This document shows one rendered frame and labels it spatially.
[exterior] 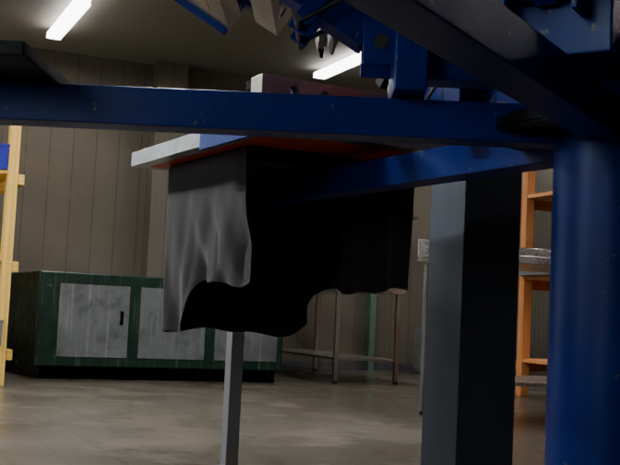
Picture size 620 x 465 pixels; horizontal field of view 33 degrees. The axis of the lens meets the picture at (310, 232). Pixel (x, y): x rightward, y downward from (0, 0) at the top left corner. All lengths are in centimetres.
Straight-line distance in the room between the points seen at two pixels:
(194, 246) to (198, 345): 574
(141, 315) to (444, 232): 545
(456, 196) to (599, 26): 153
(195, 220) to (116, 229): 768
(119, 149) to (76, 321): 272
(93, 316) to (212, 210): 563
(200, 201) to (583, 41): 135
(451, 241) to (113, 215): 757
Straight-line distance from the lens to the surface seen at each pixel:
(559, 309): 162
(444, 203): 289
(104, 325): 807
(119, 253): 1021
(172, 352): 822
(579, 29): 136
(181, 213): 262
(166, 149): 256
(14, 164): 732
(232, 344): 306
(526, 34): 120
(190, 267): 257
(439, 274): 288
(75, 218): 1013
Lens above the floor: 59
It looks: 4 degrees up
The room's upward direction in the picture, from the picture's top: 3 degrees clockwise
